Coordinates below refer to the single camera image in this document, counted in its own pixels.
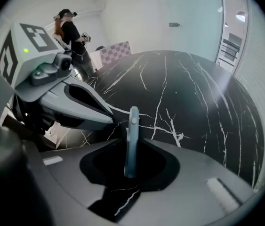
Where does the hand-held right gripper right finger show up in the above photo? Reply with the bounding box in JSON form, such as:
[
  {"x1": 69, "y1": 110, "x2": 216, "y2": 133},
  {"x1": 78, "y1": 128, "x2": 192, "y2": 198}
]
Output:
[{"x1": 117, "y1": 137, "x2": 256, "y2": 226}]

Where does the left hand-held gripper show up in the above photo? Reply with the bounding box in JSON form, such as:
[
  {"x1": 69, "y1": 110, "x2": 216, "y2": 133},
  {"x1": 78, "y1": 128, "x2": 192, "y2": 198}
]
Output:
[{"x1": 0, "y1": 22, "x2": 73, "y2": 134}]

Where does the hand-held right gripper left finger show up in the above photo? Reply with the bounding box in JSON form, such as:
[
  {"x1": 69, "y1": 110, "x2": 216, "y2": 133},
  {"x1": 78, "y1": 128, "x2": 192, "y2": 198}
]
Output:
[{"x1": 63, "y1": 82, "x2": 114, "y2": 119}]

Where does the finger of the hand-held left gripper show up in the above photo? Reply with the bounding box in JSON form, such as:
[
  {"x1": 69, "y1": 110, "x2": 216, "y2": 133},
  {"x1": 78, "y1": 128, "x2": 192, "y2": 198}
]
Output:
[
  {"x1": 40, "y1": 139, "x2": 127, "y2": 209},
  {"x1": 40, "y1": 92, "x2": 113, "y2": 129}
]

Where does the table with checkered cloth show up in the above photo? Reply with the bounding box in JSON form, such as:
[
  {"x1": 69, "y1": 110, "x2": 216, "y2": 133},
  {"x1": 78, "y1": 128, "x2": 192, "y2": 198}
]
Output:
[{"x1": 99, "y1": 40, "x2": 133, "y2": 67}]

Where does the frosted glass door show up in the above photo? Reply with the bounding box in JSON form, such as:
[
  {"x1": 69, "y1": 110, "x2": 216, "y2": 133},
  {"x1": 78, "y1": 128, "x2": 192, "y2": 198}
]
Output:
[{"x1": 162, "y1": 0, "x2": 225, "y2": 64}]

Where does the black stair railing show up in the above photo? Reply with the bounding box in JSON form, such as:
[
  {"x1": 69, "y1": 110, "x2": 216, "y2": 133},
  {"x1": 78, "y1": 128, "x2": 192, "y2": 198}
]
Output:
[{"x1": 217, "y1": 37, "x2": 239, "y2": 68}]

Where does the round pendant lamp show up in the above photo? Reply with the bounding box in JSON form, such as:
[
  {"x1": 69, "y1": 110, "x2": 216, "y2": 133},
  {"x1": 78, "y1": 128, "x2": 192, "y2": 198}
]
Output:
[{"x1": 235, "y1": 11, "x2": 248, "y2": 22}]

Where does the grey fisheye gripper camera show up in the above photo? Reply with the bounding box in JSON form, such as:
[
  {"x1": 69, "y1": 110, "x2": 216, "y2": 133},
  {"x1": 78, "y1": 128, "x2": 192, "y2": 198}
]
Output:
[{"x1": 30, "y1": 52, "x2": 73, "y2": 87}]

